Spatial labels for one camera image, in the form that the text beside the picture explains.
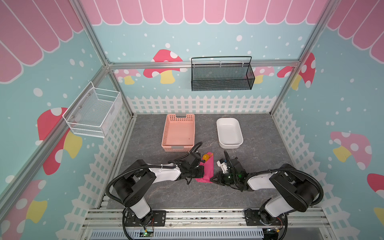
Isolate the magenta paper napkin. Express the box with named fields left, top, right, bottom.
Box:
left=196, top=152, right=214, bottom=183

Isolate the yellow plastic spoon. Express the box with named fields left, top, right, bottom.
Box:
left=202, top=154, right=211, bottom=162

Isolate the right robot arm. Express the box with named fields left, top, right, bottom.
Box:
left=210, top=153, right=324, bottom=226

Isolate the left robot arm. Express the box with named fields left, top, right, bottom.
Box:
left=105, top=142, right=204, bottom=227

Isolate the pink perforated plastic basket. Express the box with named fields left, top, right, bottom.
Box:
left=162, top=114, right=195, bottom=152

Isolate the white oval plastic tub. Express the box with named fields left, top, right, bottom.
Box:
left=216, top=118, right=244, bottom=149

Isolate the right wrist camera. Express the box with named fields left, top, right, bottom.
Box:
left=217, top=159, right=229, bottom=174

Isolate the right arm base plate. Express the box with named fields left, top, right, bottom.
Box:
left=244, top=209, right=285, bottom=226

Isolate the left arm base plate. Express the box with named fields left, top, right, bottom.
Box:
left=124, top=210, right=167, bottom=227

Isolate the black wire mesh wall basket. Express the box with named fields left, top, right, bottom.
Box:
left=191, top=56, right=256, bottom=92

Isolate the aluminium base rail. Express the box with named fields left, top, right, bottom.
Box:
left=80, top=208, right=331, bottom=233

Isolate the white wire mesh wall basket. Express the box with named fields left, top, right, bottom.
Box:
left=63, top=82, right=123, bottom=138

